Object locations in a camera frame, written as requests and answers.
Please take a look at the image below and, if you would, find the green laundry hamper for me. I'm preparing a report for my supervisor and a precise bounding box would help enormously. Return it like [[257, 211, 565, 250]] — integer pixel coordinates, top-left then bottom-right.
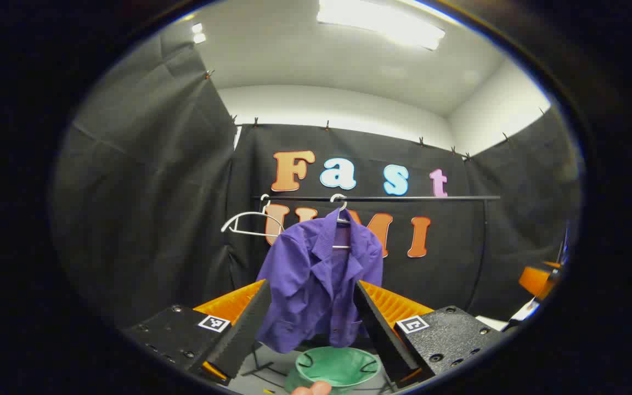
[[285, 346, 381, 395]]

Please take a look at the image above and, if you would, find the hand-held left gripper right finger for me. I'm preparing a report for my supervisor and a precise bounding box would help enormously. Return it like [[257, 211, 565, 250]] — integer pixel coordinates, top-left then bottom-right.
[[353, 280, 506, 390]]

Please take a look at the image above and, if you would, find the white clothes hanger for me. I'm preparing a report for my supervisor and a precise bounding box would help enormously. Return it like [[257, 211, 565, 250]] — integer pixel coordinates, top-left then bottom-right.
[[330, 193, 353, 251], [221, 193, 285, 238]]

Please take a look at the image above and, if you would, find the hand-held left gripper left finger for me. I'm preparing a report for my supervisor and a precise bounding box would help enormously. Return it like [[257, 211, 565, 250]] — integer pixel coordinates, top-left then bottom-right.
[[121, 279, 273, 386]]

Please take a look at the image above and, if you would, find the long ceiling light panel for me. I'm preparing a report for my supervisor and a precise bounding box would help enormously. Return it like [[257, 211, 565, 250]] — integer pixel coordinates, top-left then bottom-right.
[[316, 0, 447, 51]]

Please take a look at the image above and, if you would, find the black backdrop cloth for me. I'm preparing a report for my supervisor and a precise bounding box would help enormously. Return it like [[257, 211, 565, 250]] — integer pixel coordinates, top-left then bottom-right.
[[53, 25, 583, 335]]

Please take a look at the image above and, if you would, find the black clothes rack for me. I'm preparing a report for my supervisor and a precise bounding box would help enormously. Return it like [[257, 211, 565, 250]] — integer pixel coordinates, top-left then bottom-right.
[[239, 195, 501, 393]]

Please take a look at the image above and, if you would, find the purple corduroy jacket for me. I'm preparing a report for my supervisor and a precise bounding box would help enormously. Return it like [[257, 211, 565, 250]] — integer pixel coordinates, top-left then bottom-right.
[[256, 207, 385, 354]]

